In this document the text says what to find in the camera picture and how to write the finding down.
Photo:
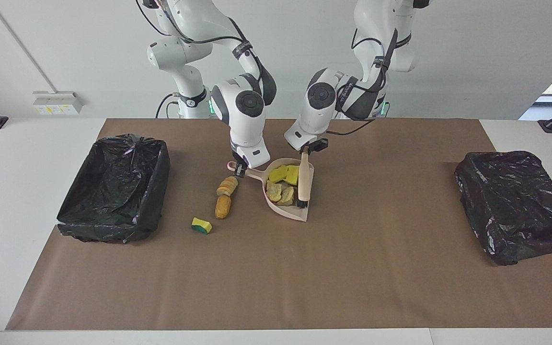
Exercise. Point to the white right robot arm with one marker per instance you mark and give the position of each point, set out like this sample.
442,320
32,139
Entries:
247,103

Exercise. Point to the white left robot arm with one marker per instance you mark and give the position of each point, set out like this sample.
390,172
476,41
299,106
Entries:
321,96

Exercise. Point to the beige plastic dustpan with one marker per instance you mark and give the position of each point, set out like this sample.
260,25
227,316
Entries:
295,213

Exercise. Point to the notched yellow sponge piece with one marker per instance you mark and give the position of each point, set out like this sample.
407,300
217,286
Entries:
277,174

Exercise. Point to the brown oval toy bread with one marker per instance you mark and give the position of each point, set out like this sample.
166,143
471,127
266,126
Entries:
223,207

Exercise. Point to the beige hand brush black bristles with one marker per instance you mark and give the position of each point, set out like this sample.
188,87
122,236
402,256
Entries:
304,182

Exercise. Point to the white wall socket box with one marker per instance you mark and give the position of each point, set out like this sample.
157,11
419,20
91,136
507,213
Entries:
58,103

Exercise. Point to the bin lined with black bag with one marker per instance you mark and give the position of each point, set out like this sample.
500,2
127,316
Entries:
511,206
113,191

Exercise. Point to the brown paper table mat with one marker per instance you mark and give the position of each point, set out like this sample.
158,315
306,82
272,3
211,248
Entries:
400,287

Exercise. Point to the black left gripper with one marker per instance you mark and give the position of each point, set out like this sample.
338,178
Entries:
315,145

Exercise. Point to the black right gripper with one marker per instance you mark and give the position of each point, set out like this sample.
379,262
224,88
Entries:
236,159

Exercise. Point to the sliced toy bread loaf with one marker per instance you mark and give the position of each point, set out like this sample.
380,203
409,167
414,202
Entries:
227,186

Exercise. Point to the beige chunk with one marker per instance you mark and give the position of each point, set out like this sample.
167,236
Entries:
273,191
287,196

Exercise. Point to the yellow sponge with green pad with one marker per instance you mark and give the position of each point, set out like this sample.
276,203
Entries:
201,225

